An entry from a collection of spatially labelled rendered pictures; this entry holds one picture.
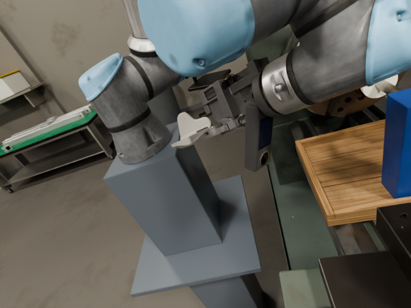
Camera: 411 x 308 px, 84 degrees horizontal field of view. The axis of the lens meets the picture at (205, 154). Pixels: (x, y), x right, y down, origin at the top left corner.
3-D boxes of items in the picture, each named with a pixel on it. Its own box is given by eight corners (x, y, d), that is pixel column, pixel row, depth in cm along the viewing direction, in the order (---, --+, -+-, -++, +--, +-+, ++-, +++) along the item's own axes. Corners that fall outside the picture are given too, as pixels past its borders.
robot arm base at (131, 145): (113, 170, 58) (90, 139, 53) (129, 140, 71) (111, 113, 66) (167, 153, 55) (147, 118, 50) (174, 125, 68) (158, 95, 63)
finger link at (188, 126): (162, 123, 44) (205, 102, 41) (175, 151, 44) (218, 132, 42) (155, 124, 41) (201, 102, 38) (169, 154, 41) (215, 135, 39)
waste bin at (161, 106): (188, 113, 380) (170, 72, 343) (186, 129, 332) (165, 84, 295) (158, 124, 390) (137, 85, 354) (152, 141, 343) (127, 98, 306)
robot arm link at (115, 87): (99, 124, 60) (65, 75, 53) (142, 99, 65) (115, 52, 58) (114, 132, 51) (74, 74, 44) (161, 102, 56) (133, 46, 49)
